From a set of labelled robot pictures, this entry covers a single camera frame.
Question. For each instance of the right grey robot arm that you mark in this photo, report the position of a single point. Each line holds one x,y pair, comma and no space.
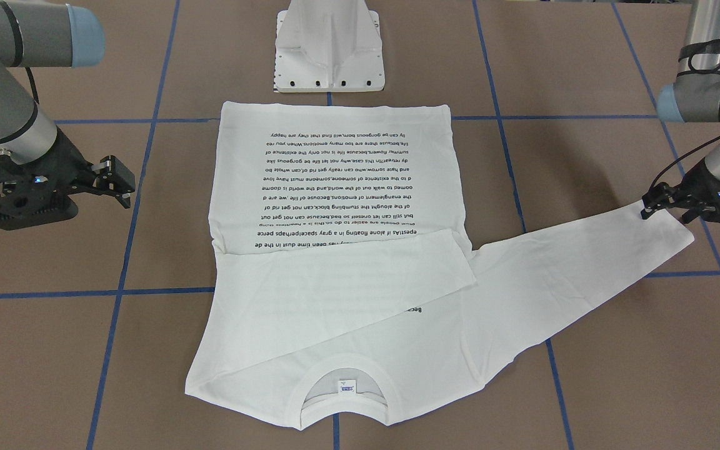
37,34

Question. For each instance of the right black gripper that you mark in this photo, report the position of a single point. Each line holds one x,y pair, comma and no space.
67,164

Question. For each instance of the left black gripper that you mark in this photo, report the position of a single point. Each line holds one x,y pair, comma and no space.
697,185

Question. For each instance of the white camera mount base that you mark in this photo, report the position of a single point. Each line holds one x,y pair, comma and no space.
328,46

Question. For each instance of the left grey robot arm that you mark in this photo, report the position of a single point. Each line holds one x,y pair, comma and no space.
694,97

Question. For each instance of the white long-sleeve printed shirt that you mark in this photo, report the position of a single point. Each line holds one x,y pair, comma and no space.
346,281

